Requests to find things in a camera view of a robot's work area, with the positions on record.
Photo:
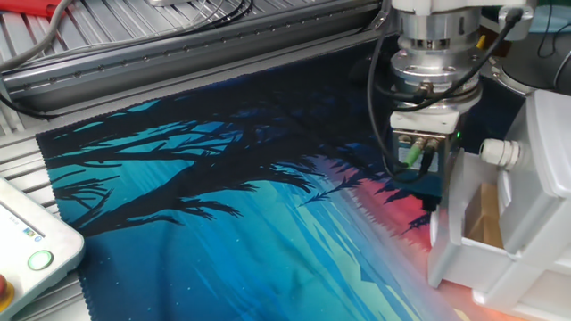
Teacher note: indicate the grey Schunk gripper body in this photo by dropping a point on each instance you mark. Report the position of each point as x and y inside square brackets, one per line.
[424, 186]

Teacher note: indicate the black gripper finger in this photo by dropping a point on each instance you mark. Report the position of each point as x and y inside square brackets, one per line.
[431, 204]

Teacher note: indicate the white drawer with black knob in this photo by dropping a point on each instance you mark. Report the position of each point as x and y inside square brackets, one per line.
[464, 263]

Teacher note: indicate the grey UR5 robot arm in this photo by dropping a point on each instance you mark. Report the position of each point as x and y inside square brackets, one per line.
[437, 71]

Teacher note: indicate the white drawer knob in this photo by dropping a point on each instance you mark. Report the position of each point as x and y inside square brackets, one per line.
[499, 153]

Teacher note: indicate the white plastic drawer cabinet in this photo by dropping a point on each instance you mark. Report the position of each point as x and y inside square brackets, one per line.
[544, 187]

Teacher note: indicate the yellow capped bottle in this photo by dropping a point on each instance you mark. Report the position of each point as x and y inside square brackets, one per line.
[480, 42]

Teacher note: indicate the tree print table cloth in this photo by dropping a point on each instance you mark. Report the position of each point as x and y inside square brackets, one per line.
[223, 249]

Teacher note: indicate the white teach pendant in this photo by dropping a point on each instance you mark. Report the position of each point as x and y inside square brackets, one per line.
[40, 249]

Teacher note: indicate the red flat object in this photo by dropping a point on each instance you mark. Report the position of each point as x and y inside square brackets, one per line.
[27, 6]

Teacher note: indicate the dark grey aluminium rail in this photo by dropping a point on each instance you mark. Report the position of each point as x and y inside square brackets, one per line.
[156, 67]

